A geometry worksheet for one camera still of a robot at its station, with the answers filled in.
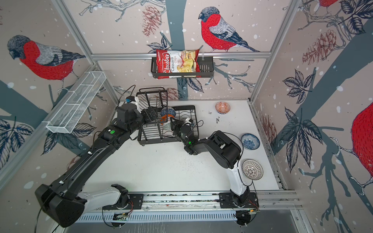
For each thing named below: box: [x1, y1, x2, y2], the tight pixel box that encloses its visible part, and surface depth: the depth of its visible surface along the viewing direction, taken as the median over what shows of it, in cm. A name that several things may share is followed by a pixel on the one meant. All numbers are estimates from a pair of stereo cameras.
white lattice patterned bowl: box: [241, 158, 264, 181], surface depth 83 cm
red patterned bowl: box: [215, 101, 231, 115], surface depth 116 cm
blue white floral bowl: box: [240, 133, 261, 151], surface depth 96 cm
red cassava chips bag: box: [156, 49, 202, 80], surface depth 90 cm
